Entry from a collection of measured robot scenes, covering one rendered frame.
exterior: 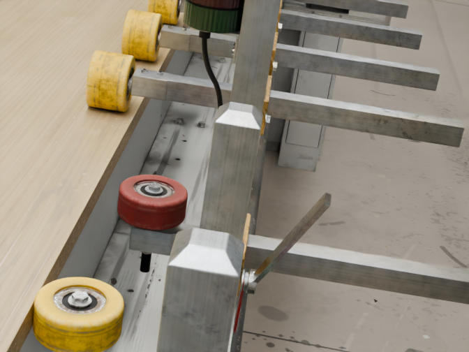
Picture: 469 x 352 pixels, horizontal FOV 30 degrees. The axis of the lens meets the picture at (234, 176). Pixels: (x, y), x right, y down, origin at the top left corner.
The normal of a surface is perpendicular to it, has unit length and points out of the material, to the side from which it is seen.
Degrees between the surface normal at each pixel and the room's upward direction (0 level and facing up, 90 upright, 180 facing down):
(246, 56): 90
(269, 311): 0
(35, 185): 0
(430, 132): 90
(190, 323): 90
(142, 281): 0
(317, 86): 90
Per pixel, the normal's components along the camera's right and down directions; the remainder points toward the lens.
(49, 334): -0.53, 0.28
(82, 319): 0.14, -0.90
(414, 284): -0.08, 0.40
